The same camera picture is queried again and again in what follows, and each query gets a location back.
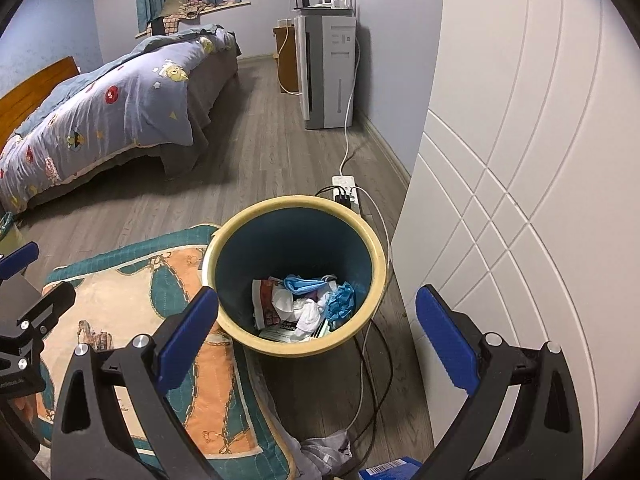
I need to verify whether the checkered cloth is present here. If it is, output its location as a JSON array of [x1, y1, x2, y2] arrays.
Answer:
[[150, 10, 188, 38]]

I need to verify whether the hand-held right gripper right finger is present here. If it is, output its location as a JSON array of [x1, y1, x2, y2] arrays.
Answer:
[[415, 284, 585, 480]]

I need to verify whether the white power strip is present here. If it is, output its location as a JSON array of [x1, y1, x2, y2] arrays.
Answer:
[[331, 175, 362, 216]]

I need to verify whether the blue face mask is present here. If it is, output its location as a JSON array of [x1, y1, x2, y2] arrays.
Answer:
[[282, 274, 338, 295]]

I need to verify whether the wooden cabinet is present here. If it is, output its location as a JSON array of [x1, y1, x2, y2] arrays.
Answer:
[[272, 20, 303, 96]]

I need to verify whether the thin white charging cable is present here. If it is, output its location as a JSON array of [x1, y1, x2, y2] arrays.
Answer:
[[345, 186, 396, 433]]

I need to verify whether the blue cardboard box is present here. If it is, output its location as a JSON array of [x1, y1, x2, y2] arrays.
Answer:
[[365, 456, 426, 480]]

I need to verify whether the white air purifier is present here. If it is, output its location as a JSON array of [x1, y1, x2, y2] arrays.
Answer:
[[293, 7, 357, 131]]

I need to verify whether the patterned quilted mat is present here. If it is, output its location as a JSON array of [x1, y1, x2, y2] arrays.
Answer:
[[35, 223, 303, 480]]

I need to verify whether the bed with patterned duvet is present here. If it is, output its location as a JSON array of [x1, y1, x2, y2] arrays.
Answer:
[[0, 25, 238, 216]]

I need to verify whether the white cloth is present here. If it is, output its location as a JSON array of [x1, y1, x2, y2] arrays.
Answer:
[[272, 285, 337, 341]]

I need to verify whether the yellowish cable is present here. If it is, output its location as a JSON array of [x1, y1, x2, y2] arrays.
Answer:
[[277, 25, 301, 96]]

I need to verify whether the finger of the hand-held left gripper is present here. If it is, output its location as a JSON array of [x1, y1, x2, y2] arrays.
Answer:
[[0, 241, 41, 281], [15, 281, 77, 341]]

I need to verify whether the white wardrobe door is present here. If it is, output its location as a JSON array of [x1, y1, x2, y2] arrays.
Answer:
[[390, 0, 640, 461]]

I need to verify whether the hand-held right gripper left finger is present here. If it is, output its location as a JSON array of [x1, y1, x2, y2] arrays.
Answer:
[[51, 286, 221, 480]]

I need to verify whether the blue rubber glove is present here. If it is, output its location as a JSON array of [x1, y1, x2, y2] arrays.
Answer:
[[324, 282, 356, 321]]

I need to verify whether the pink patterned cloth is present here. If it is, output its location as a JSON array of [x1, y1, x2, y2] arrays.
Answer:
[[182, 0, 216, 21]]

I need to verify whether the red white snack wrapper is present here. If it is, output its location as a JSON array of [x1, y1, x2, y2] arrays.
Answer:
[[251, 276, 286, 331]]

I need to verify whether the wooden bed headboard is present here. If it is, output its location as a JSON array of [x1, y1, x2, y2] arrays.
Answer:
[[0, 56, 81, 148]]

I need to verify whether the wooden window sill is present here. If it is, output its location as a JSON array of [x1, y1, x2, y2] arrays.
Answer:
[[135, 1, 251, 40]]

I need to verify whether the blue trash bin yellow rim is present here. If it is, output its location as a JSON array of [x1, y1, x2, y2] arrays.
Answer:
[[201, 195, 390, 358]]

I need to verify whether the grey cloth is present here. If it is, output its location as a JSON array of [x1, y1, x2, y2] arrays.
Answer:
[[300, 430, 353, 478]]

